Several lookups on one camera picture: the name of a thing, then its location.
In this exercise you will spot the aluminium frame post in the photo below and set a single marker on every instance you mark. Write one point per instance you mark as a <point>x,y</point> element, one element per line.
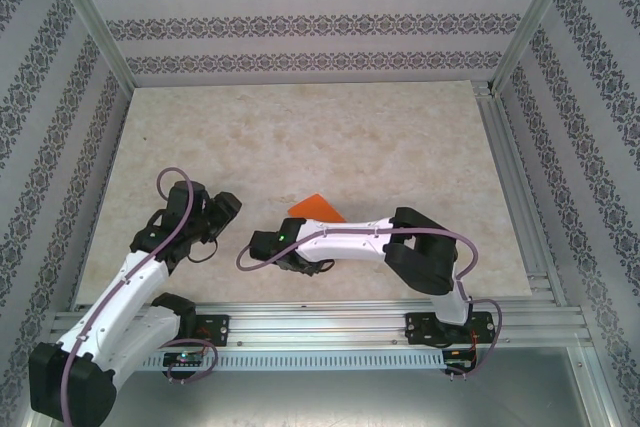
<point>95,22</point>
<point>535,12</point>

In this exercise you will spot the grey metal sheet panel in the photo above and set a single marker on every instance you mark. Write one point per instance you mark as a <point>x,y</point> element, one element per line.
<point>320,402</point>

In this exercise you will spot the long aluminium mounting rail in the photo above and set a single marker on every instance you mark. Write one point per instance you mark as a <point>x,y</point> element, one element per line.
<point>310,322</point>

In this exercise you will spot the aluminium side rail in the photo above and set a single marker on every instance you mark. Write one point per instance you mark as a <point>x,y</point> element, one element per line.
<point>515,187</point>

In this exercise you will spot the orange paper sheet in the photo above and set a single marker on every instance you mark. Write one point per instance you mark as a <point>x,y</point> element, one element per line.
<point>315,208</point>

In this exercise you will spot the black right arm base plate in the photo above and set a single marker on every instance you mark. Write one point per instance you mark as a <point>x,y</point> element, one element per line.
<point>420,329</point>

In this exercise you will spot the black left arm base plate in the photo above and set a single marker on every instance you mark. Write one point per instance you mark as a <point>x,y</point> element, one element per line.
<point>217,329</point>

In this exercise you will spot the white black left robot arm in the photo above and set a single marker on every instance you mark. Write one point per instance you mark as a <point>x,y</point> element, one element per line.
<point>140,277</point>

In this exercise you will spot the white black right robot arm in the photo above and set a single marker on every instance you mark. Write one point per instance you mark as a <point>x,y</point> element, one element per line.
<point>350,244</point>

